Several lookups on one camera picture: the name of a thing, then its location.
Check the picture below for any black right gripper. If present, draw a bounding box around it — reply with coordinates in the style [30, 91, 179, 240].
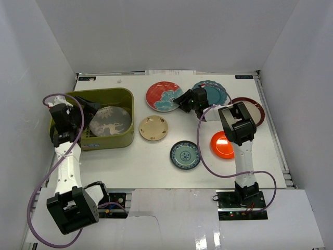
[173, 90, 199, 113]

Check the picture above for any grey plate with white deer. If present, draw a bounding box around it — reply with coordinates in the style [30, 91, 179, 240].
[89, 106, 132, 137]

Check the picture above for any red plate with teal flower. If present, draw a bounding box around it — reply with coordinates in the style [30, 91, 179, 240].
[145, 81, 184, 112]

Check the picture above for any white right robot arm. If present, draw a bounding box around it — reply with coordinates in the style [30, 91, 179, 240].
[173, 87, 259, 208]

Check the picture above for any right arm base board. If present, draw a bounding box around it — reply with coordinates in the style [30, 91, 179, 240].
[212, 191, 268, 221]

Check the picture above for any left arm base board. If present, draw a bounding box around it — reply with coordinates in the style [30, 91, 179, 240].
[98, 192, 128, 219]

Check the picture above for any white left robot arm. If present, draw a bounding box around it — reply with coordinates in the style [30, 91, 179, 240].
[46, 94, 110, 235]

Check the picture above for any green plastic bin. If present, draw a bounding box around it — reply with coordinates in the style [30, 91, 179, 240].
[49, 87, 135, 151]

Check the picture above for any left black table label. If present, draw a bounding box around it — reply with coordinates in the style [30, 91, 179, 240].
[78, 76, 96, 81]

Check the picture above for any black table label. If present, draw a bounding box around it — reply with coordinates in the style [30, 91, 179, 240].
[235, 75, 253, 80]
[78, 76, 96, 81]

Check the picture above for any teal scalloped plate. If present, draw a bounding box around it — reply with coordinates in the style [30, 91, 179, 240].
[192, 80, 227, 105]

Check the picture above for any small cream plate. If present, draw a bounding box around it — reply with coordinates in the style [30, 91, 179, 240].
[139, 115, 169, 141]

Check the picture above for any blue patterned small plate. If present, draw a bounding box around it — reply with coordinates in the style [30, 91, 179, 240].
[170, 141, 201, 170]

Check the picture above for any right black table label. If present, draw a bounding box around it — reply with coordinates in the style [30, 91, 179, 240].
[235, 75, 253, 80]

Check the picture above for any orange plate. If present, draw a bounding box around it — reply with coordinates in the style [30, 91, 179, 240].
[210, 131, 234, 159]

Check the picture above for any dark red rimmed plate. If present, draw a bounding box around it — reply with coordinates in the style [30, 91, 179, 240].
[232, 97, 265, 127]

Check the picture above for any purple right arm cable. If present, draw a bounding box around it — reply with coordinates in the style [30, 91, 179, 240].
[196, 82, 277, 216]

